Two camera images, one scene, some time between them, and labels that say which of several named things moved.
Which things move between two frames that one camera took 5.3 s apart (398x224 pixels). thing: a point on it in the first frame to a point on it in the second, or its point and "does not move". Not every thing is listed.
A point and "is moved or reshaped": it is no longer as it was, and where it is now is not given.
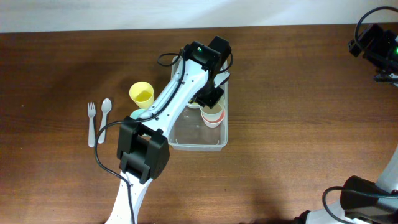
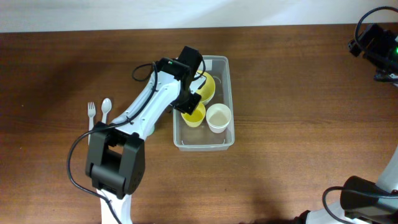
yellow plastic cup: (142, 93) to (196, 117)
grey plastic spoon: (106, 106) does not move
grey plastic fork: (91, 113) does not move
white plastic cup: (217, 109) is moved or reshaped
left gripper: (211, 98) to (190, 104)
